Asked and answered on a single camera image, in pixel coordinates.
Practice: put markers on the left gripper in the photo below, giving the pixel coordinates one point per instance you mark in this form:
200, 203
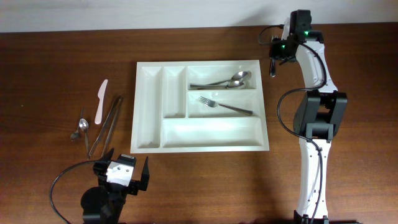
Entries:
130, 184

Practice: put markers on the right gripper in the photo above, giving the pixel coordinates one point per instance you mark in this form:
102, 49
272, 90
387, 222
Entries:
286, 60

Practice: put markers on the steel fork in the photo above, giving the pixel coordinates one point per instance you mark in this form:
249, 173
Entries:
272, 71
214, 104

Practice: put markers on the white plastic knife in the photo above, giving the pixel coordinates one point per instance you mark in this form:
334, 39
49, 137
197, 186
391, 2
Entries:
101, 94

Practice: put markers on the steel tablespoon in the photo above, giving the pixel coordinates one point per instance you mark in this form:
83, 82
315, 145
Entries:
239, 76
229, 85

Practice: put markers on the small shiny teaspoon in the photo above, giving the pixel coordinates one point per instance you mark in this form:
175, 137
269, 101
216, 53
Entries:
83, 125

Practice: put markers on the metal kitchen tongs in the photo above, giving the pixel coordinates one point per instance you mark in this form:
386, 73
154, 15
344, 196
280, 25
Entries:
106, 124

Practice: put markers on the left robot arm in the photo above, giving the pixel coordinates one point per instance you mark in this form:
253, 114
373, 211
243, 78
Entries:
104, 203

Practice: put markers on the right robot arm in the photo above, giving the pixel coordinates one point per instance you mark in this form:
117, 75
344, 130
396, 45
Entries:
319, 115

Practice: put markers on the small dark teaspoon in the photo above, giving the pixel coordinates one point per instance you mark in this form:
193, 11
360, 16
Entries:
76, 134

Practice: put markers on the white plastic cutlery tray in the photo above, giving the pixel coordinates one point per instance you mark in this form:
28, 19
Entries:
168, 116

